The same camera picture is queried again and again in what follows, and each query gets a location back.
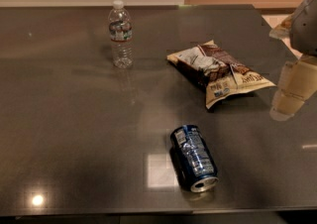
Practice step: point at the clear plastic water bottle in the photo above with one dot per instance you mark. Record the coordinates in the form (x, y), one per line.
(120, 33)

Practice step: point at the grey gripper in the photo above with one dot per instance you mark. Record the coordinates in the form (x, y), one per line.
(305, 26)

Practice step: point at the brown and cream snack bag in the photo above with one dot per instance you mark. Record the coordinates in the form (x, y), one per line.
(215, 70)

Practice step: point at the blue pepsi can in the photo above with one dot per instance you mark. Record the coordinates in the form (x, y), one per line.
(198, 169)

